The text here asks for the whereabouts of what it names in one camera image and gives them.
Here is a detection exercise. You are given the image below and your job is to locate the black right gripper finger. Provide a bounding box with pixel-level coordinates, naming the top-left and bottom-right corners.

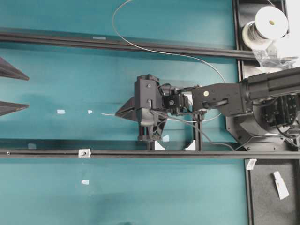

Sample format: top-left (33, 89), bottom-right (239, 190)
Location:
top-left (0, 101), bottom-right (29, 116)
top-left (0, 58), bottom-right (30, 81)

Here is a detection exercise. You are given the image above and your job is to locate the silver metal bracket fitting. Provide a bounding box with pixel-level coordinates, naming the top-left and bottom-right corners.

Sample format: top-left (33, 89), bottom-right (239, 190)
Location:
top-left (78, 149), bottom-right (91, 158)

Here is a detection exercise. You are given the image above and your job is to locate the black aluminium rail near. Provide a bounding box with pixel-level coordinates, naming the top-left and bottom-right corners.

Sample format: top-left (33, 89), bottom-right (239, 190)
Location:
top-left (0, 139), bottom-right (300, 160)

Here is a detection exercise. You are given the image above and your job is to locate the black short upright frame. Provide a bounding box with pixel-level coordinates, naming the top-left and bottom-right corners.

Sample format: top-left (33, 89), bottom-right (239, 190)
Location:
top-left (152, 111), bottom-right (203, 151)

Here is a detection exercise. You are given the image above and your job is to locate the thin silver wire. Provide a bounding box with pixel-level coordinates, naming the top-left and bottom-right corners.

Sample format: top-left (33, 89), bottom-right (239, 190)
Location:
top-left (101, 0), bottom-right (227, 124)

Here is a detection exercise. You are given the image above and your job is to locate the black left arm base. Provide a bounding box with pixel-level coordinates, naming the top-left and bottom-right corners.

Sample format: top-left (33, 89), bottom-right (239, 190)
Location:
top-left (226, 94), bottom-right (300, 151)

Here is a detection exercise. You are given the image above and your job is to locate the white paper tag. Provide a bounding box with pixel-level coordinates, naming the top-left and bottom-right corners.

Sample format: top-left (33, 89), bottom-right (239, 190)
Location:
top-left (273, 171), bottom-right (289, 200)

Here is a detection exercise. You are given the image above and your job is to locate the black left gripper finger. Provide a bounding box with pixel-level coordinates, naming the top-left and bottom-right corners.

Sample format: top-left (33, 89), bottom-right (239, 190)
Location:
top-left (115, 109), bottom-right (136, 121)
top-left (118, 97), bottom-right (135, 113)

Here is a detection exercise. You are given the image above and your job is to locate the black aluminium rail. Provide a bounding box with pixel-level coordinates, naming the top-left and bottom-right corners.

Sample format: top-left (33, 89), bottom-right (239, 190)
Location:
top-left (0, 27), bottom-right (255, 60)
top-left (0, 139), bottom-right (300, 160)

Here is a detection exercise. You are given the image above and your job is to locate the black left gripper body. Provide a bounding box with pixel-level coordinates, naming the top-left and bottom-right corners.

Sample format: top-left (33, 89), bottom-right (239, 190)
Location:
top-left (134, 74), bottom-right (167, 142)

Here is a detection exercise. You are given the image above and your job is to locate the white wire spool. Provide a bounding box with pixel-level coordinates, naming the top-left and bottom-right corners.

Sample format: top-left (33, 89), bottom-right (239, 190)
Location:
top-left (242, 6), bottom-right (289, 50)

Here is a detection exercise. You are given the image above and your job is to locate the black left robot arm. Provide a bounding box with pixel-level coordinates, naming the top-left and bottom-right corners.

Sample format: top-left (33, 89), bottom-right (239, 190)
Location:
top-left (116, 67), bottom-right (300, 142)

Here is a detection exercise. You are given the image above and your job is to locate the clear plastic bag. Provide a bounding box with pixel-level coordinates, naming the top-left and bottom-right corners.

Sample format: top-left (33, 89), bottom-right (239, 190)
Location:
top-left (252, 38), bottom-right (300, 69)

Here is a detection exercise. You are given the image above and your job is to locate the black aluminium rail far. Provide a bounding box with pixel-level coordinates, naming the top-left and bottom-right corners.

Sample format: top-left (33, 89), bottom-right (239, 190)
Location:
top-left (0, 27), bottom-right (255, 60)

